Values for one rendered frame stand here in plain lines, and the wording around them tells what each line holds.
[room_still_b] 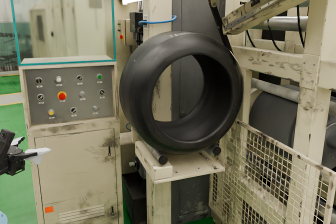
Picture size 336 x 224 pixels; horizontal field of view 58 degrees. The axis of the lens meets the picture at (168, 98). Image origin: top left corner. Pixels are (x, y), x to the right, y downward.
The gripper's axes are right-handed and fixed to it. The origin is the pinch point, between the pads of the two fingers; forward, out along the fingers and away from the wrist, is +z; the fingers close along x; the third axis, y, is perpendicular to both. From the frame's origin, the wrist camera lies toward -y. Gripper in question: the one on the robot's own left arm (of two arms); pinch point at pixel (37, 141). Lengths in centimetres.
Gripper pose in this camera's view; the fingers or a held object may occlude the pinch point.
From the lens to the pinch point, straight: 130.9
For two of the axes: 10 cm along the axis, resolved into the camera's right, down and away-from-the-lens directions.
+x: 8.7, 2.5, -4.3
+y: -1.2, 9.4, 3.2
